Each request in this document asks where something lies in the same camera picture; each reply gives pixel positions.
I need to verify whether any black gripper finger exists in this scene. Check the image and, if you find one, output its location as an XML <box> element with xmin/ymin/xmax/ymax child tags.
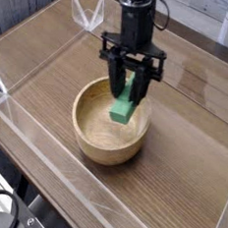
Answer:
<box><xmin>108</xmin><ymin>48</ymin><xmax>126</xmax><ymax>97</ymax></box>
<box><xmin>129</xmin><ymin>66</ymin><xmax>150</xmax><ymax>106</ymax></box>

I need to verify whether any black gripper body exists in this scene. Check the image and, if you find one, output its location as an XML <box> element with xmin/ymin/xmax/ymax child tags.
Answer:
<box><xmin>96</xmin><ymin>0</ymin><xmax>173</xmax><ymax>84</ymax></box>

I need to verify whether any green rectangular block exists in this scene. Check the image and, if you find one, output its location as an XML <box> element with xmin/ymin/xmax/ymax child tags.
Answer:
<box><xmin>109</xmin><ymin>74</ymin><xmax>136</xmax><ymax>125</ymax></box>

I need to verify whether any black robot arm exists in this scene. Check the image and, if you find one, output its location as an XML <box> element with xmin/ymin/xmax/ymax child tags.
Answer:
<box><xmin>100</xmin><ymin>0</ymin><xmax>170</xmax><ymax>106</ymax></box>

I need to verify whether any brown wooden bowl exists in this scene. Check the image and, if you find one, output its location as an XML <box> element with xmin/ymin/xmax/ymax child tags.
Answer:
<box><xmin>72</xmin><ymin>77</ymin><xmax>151</xmax><ymax>166</ymax></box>

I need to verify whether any clear acrylic corner bracket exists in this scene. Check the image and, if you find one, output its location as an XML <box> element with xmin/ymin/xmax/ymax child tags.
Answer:
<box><xmin>71</xmin><ymin>0</ymin><xmax>105</xmax><ymax>31</ymax></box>

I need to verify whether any clear acrylic wall panel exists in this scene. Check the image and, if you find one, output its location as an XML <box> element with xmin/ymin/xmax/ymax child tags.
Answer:
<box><xmin>0</xmin><ymin>76</ymin><xmax>228</xmax><ymax>228</ymax></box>

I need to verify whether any grey metal bracket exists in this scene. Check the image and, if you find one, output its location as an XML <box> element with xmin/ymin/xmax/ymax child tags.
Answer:
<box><xmin>16</xmin><ymin>195</ymin><xmax>45</xmax><ymax>228</ymax></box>

